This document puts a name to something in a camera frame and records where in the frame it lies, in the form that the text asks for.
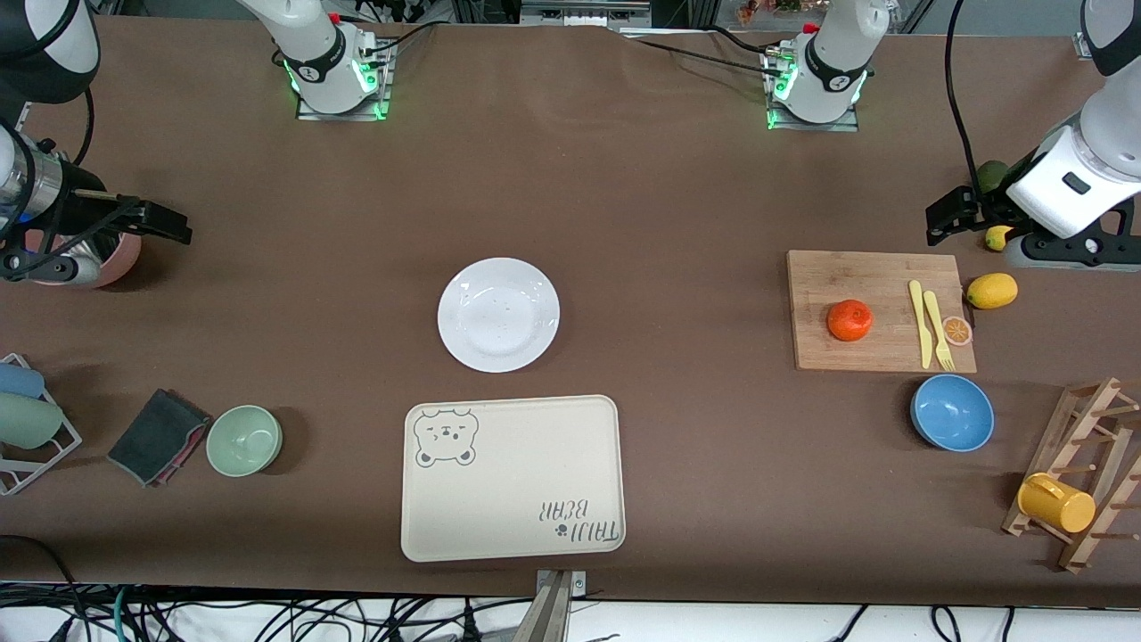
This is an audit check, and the orange fruit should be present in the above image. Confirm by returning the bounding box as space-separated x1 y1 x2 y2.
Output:
826 300 874 342

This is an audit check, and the white round plate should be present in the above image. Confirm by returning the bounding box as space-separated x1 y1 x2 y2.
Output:
437 258 561 374

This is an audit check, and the pink bowl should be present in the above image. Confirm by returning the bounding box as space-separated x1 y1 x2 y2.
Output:
22 227 142 289

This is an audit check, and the yellow plastic knife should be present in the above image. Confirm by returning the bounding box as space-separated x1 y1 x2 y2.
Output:
908 280 934 369

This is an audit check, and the yellow plastic fork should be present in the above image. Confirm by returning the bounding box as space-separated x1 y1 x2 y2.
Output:
923 291 956 372

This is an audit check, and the wooden cutting board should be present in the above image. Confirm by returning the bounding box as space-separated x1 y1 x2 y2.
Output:
786 251 978 374

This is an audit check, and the blue bowl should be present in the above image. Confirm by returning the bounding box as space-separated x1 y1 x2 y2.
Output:
910 374 995 453

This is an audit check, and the blue cup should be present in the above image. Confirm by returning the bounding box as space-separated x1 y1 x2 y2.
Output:
0 361 45 399

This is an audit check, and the dark grey folded cloth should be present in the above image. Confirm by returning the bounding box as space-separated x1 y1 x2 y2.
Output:
107 389 212 487

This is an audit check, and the pink folded cloth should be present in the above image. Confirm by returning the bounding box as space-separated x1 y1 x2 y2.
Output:
152 417 213 487

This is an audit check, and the pale green cup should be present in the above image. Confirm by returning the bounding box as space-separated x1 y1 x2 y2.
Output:
0 392 65 450

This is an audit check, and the pale green bowl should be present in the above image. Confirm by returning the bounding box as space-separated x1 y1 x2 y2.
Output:
206 405 283 478

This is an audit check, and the wooden mug rack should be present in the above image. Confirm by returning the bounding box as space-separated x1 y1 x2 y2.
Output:
1002 377 1141 574

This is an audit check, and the yellow mug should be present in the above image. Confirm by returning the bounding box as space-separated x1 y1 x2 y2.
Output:
1018 473 1096 534

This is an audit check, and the beige bear print tray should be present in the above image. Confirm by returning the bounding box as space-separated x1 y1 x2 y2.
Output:
400 395 627 564

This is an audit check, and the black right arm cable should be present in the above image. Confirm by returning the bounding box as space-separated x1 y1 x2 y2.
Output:
0 85 144 273

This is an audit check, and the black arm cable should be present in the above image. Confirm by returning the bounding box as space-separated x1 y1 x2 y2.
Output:
0 85 144 273
943 0 990 193

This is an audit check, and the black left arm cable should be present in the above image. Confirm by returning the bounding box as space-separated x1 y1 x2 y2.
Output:
943 0 990 193

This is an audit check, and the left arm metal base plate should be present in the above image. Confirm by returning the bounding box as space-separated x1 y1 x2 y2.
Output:
765 45 860 134

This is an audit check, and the white wire rack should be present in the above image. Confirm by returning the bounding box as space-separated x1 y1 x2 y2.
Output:
0 354 83 497

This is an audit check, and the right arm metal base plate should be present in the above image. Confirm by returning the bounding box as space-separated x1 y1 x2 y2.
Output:
297 40 394 122

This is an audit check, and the black right base cable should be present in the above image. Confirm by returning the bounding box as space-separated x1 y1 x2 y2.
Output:
352 13 439 68

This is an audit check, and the black base cable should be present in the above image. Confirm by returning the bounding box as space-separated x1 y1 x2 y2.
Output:
624 34 787 78
352 13 439 68

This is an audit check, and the black left base cable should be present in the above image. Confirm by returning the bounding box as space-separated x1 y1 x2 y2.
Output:
624 34 787 78

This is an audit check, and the metal bracket with post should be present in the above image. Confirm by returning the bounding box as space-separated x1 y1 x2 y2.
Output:
533 571 587 642

